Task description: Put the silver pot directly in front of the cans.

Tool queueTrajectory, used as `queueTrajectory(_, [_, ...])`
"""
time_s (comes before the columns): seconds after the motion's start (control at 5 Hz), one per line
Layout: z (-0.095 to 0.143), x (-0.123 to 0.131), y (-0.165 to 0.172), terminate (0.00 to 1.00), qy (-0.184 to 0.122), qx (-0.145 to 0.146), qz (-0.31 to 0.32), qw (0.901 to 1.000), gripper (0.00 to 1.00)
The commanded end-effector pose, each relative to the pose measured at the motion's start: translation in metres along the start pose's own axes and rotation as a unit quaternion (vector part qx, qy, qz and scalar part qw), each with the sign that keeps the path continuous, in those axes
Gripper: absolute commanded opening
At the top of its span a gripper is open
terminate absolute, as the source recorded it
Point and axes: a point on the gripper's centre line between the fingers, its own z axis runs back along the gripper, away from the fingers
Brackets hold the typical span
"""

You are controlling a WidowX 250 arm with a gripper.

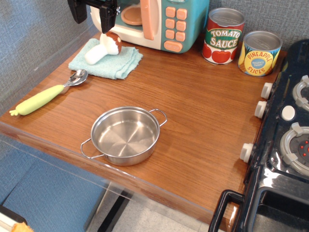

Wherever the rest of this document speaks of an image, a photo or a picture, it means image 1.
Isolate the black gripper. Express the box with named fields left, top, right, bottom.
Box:
left=67, top=0, right=118, bottom=34

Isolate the white stove knob middle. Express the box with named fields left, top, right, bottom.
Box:
left=254, top=101, right=267, bottom=119

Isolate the white stove knob front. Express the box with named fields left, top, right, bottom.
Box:
left=240, top=143, right=253, bottom=163

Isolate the tray with orange object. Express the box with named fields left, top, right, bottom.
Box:
left=0, top=205, right=33, bottom=232

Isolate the teal toy microwave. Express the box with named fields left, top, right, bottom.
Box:
left=89, top=0, right=210, bottom=54

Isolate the small stainless steel pan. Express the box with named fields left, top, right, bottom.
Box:
left=80, top=106, right=168, bottom=166

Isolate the spoon with green handle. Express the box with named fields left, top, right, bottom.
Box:
left=9, top=70, right=88, bottom=116

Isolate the plush toy mushroom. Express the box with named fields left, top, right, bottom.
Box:
left=84, top=31, right=122, bottom=65

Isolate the black toy stove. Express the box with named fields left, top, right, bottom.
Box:
left=209, top=39, right=309, bottom=232

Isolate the white stove knob rear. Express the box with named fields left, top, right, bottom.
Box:
left=261, top=83, right=273, bottom=100

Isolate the tomato sauce can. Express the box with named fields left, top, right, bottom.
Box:
left=202, top=8, right=245, bottom=64

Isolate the pineapple slices can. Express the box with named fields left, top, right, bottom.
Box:
left=238, top=31, right=282, bottom=77

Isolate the orange microwave turntable plate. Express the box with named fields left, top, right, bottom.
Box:
left=121, top=5, right=142, bottom=26

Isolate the white stove knob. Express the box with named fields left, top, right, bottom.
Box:
left=254, top=101, right=267, bottom=119
left=261, top=83, right=273, bottom=100
left=240, top=143, right=253, bottom=163

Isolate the light blue folded cloth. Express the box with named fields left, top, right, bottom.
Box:
left=68, top=38, right=143, bottom=80

